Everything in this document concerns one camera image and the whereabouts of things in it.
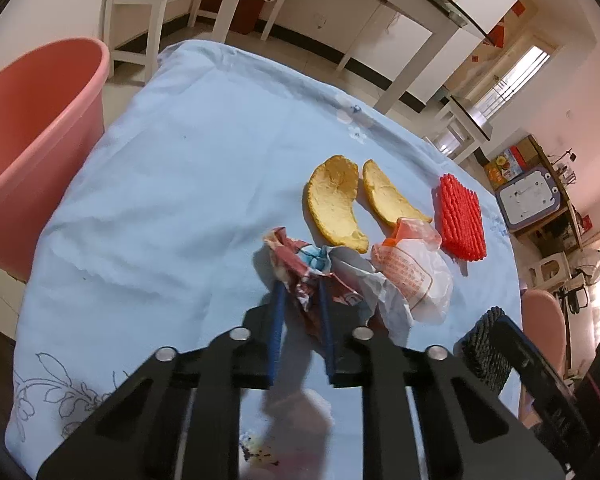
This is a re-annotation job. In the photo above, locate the pink plastic bucket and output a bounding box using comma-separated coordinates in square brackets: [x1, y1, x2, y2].
[0, 37, 112, 283]

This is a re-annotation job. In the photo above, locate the white orange-printed plastic bag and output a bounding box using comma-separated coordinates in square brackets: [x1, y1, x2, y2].
[370, 216, 454, 325]

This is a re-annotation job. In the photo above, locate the white glass-top table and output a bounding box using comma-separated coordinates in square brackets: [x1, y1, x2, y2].
[215, 0, 491, 116]

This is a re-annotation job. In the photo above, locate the children's drawing board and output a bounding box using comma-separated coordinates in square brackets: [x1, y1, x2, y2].
[495, 167, 563, 233]

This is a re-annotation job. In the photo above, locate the white plastic stool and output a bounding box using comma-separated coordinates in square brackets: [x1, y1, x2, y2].
[527, 252, 571, 291]

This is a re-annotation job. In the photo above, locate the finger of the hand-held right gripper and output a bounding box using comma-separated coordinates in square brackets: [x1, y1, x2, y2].
[490, 317, 596, 461]

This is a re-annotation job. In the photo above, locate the narrow orange peel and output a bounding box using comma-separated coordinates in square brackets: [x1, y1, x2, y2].
[362, 159, 433, 228]

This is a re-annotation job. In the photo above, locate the wooden desk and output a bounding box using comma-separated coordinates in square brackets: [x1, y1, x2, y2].
[510, 135, 596, 256]

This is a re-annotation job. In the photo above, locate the diamond red paper decoration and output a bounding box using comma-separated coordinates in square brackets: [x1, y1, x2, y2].
[486, 17, 507, 50]

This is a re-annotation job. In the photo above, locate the colourful cardboard box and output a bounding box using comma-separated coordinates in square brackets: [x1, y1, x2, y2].
[484, 146, 526, 191]

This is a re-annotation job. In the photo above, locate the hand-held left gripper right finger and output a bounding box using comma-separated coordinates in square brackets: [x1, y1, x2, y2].
[319, 277, 566, 480]

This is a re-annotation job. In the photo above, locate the black foam net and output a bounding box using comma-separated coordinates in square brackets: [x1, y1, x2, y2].
[460, 306, 513, 393]

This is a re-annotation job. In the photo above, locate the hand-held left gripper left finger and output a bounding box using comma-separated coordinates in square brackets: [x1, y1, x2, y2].
[37, 282, 288, 480]

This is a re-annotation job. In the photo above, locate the light blue floral cloth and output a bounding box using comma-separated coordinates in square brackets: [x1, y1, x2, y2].
[5, 39, 526, 480]

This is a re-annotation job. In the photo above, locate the white door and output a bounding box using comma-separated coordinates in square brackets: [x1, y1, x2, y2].
[460, 37, 561, 126]

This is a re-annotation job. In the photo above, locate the red silver wrapper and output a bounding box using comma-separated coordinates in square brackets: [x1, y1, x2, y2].
[264, 226, 381, 346]

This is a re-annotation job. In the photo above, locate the red foam net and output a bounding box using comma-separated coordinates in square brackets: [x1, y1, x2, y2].
[432, 173, 487, 262]

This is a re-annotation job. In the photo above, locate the red floor box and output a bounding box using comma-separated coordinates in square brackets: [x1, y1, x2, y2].
[200, 0, 266, 36]

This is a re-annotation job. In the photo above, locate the small black-top white bench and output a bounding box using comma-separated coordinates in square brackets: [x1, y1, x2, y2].
[422, 95, 493, 163]

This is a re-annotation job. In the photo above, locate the large orange peel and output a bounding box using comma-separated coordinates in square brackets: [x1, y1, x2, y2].
[304, 155, 370, 254]

